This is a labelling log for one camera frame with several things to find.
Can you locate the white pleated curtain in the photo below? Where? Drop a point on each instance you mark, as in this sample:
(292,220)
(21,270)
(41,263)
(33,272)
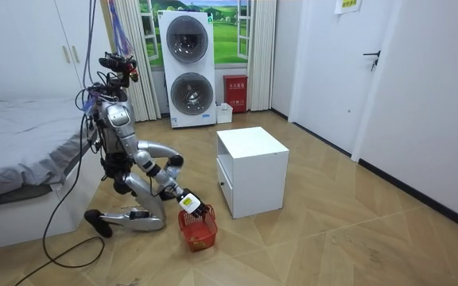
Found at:
(145,91)
(261,55)

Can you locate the white door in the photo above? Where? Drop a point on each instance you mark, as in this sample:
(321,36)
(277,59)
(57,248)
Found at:
(332,79)

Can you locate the white washing machine tower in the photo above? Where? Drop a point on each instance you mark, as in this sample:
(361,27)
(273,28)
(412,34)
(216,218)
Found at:
(187,67)

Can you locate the white paper notice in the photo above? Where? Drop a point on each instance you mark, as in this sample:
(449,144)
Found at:
(347,5)

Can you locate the small white bin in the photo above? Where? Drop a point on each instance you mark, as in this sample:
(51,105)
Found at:
(224,114)

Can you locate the green landscape window poster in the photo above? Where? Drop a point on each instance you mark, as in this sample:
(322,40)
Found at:
(225,35)

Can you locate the red plastic basket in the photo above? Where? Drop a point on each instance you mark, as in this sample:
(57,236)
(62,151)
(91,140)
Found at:
(199,234)

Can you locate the robot legs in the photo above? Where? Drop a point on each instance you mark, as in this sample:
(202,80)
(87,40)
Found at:
(149,202)

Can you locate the grey bed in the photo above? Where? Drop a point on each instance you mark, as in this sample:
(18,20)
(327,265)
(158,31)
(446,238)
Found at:
(18,139)

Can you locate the white wardrobe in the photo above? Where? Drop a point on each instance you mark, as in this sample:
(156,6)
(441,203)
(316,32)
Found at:
(26,47)

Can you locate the white bedside cabinet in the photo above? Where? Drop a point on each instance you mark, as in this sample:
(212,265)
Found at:
(257,178)

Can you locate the robot body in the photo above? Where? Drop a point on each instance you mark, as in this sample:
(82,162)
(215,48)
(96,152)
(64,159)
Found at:
(111,133)

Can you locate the red metal box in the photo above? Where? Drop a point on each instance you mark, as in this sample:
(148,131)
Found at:
(235,93)

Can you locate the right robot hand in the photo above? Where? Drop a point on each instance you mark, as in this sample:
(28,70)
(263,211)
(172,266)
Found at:
(191,202)

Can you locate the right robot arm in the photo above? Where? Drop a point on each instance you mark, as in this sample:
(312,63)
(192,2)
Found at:
(132,144)

